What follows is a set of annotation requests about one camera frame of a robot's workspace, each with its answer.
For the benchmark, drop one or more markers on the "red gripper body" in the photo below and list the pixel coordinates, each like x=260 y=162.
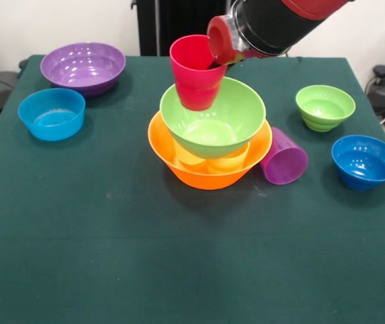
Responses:
x=222 y=40

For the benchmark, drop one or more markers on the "yellow cup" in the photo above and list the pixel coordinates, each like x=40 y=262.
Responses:
x=227 y=163

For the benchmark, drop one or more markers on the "dark green table cloth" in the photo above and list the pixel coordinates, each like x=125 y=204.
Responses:
x=111 y=276

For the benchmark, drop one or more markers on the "large purple bowl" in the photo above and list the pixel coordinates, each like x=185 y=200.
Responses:
x=84 y=74

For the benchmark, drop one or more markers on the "large green bowl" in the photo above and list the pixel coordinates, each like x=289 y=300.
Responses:
x=212 y=128

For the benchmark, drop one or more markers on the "purple cup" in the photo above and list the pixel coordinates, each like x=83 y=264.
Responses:
x=283 y=165

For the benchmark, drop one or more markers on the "light blue bowl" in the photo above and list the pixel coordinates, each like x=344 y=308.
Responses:
x=52 y=118

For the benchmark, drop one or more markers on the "small green bowl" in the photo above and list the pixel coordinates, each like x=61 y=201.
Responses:
x=325 y=108

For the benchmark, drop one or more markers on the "translucent yellow-green cup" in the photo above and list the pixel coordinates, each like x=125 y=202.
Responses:
x=187 y=157

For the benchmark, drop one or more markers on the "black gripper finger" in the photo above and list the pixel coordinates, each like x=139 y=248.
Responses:
x=214 y=65

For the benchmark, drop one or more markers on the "large orange bowl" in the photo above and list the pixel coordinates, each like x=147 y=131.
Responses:
x=158 y=148

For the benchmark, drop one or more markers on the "red cup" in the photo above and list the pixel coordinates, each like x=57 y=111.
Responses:
x=195 y=87

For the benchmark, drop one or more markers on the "dark blue bowl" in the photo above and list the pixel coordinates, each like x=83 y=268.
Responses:
x=365 y=165

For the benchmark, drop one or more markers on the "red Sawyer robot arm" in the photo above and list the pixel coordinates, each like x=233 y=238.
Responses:
x=280 y=23

